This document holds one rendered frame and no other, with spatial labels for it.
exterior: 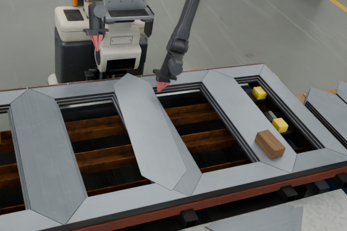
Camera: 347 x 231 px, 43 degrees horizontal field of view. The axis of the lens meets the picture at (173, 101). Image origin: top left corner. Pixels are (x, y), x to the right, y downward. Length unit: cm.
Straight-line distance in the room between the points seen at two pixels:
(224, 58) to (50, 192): 280
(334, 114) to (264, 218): 75
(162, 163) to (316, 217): 63
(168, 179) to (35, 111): 63
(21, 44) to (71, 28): 142
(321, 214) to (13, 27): 318
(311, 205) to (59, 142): 102
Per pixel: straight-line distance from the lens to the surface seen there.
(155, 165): 170
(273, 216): 174
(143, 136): 181
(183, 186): 165
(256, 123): 201
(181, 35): 193
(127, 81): 209
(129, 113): 191
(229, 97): 212
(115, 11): 229
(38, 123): 185
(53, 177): 164
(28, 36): 411
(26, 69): 367
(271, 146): 184
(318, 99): 232
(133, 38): 244
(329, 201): 196
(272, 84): 231
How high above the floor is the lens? 206
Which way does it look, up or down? 37 degrees down
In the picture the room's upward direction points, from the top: 11 degrees clockwise
